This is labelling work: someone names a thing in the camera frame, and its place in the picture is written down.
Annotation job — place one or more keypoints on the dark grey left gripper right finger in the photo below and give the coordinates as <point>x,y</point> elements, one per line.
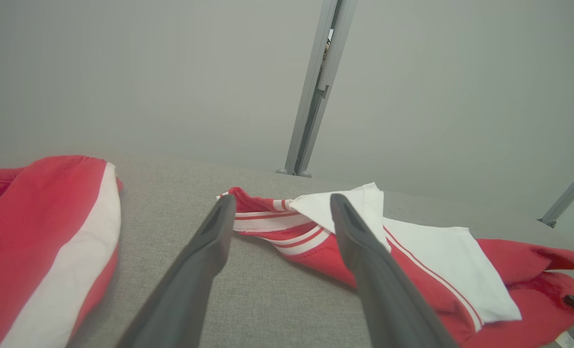
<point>383,299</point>

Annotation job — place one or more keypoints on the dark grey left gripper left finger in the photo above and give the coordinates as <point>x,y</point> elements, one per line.
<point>190,290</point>

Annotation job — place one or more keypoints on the red white basketball jersey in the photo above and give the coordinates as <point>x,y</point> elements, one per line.
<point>509,270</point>

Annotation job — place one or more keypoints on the red shorts with white stripes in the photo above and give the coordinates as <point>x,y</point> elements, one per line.
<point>25,241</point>

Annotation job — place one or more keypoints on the grey metal partition post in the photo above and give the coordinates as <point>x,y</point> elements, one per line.
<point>569,193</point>
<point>308,96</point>

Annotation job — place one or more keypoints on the grey cylindrical post foot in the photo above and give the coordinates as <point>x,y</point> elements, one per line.
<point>282,171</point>
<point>305,174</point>

